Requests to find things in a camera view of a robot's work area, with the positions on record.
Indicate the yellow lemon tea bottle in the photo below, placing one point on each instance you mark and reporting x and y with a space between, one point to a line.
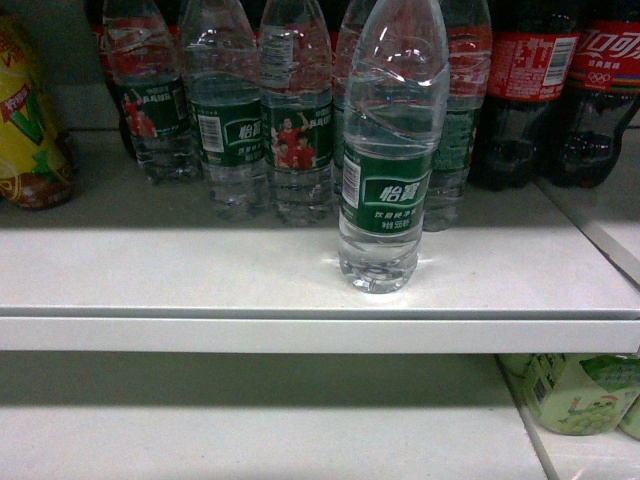
36 157

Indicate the green drink bottle lower shelf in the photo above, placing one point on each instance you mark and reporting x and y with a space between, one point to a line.
577 394

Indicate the clear water bottle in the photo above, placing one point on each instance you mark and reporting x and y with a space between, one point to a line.
395 106

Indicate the water bottle behind front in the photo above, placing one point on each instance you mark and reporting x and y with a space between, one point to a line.
352 24

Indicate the cola bottle behind left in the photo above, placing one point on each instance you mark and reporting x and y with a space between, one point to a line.
93 10

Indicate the cola bottle with barcode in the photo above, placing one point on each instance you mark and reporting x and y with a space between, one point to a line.
533 45

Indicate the water bottle far left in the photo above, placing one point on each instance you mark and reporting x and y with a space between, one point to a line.
142 55

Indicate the water bottle barcode label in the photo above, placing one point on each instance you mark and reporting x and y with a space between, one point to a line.
219 66

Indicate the water bottle red players label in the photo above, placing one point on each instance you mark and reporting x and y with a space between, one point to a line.
295 74

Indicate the cola bottle olympic label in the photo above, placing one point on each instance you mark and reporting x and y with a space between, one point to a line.
599 99

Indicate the white metal shelf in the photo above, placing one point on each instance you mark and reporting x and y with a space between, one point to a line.
128 266

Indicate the water bottle right text label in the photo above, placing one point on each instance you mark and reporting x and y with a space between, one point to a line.
469 34

